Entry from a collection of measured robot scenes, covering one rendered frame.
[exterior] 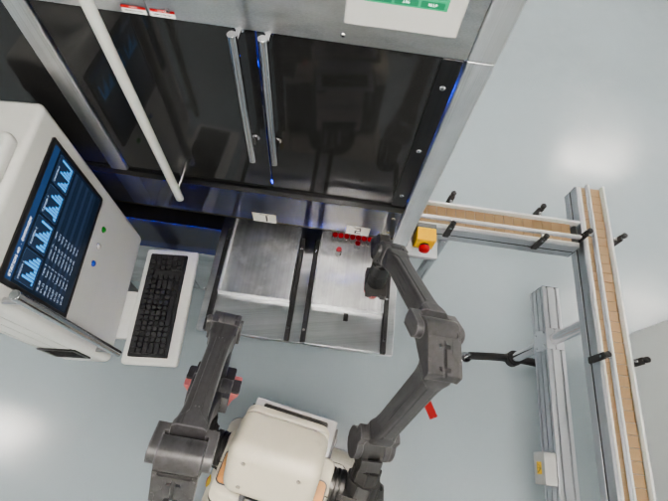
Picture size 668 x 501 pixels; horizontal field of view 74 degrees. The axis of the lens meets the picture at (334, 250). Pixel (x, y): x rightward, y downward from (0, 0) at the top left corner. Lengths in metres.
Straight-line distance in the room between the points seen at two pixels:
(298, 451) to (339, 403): 1.41
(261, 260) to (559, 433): 1.40
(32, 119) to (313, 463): 1.04
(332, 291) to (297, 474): 0.78
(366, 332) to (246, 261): 0.52
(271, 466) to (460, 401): 1.67
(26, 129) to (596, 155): 3.35
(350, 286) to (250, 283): 0.37
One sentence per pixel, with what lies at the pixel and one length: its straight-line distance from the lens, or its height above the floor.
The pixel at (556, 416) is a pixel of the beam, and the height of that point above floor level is 0.55.
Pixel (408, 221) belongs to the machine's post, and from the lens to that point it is 1.52.
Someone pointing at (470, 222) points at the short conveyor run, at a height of 0.97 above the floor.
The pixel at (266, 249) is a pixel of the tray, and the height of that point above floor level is 0.88.
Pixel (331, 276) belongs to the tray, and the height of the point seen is 0.88.
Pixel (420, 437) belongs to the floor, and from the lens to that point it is 2.50.
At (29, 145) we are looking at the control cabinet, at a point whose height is 1.54.
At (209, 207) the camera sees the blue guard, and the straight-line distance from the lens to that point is 1.65.
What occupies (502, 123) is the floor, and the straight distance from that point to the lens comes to 3.55.
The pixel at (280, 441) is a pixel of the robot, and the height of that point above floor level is 1.37.
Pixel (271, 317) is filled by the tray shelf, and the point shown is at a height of 0.88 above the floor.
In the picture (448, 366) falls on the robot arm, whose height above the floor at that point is 1.58.
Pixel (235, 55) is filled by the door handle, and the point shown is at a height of 1.79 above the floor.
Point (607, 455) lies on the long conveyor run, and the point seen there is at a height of 0.91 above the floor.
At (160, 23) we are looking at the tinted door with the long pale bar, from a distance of 1.09.
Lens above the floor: 2.43
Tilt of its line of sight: 65 degrees down
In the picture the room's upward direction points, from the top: 9 degrees clockwise
